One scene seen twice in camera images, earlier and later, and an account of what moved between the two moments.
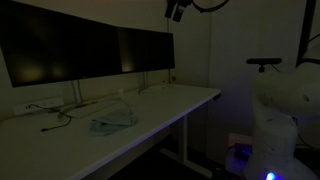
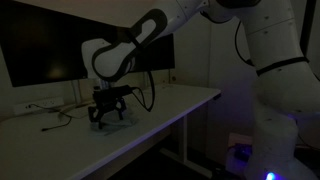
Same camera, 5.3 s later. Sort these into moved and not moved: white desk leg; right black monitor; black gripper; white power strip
Moved: black gripper
Not moved: right black monitor; white desk leg; white power strip
